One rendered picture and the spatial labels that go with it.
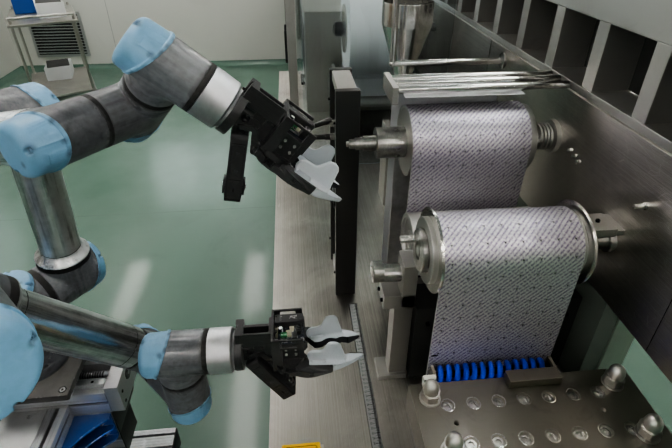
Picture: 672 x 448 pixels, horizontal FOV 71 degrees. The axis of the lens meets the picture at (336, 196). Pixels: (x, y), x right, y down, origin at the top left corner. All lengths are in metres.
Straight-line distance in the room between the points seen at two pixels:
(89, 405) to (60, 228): 0.45
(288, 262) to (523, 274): 0.70
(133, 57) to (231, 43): 5.70
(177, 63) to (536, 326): 0.73
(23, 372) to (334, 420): 0.58
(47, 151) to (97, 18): 6.01
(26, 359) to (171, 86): 0.35
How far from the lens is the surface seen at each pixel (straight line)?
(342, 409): 1.02
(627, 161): 0.91
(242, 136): 0.67
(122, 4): 6.50
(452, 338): 0.90
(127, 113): 0.70
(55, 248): 1.23
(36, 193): 1.14
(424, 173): 0.95
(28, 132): 0.64
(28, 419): 1.41
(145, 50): 0.64
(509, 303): 0.87
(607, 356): 1.35
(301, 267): 1.32
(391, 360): 1.04
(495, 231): 0.80
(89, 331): 0.88
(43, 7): 5.11
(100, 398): 1.36
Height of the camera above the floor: 1.75
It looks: 32 degrees down
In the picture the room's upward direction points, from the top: straight up
